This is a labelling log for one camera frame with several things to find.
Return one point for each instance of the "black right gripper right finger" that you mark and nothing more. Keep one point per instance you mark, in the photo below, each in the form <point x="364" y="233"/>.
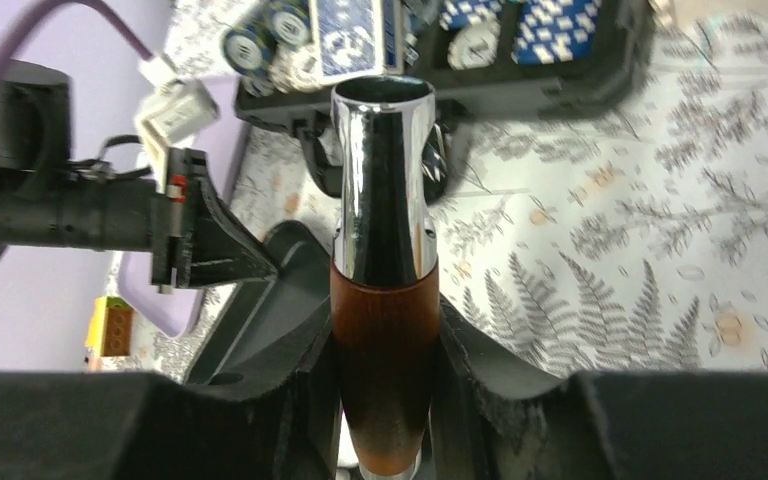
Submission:
<point x="494" y="416"/>

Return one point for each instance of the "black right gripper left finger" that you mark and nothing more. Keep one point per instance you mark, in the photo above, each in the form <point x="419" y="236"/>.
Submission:
<point x="274" y="417"/>

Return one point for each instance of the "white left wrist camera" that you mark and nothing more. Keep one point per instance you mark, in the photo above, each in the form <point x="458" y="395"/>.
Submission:
<point x="170" y="115"/>

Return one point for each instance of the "metal dough scraper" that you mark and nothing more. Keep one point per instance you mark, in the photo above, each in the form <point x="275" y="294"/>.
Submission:
<point x="384" y="279"/>

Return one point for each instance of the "black baking tray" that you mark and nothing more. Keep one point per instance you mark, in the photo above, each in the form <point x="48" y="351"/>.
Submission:
<point x="259" y="313"/>

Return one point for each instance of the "orange toy sandwich block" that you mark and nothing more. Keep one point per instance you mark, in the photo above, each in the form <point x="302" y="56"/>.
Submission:
<point x="110" y="330"/>

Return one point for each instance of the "black poker chip case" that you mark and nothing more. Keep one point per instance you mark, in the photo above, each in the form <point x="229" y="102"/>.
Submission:
<point x="488" y="60"/>

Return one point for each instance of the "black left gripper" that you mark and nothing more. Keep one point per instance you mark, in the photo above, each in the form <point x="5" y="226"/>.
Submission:
<point x="47" y="199"/>

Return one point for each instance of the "blue playing card deck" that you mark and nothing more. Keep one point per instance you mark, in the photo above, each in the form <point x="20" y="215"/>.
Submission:
<point x="356" y="38"/>

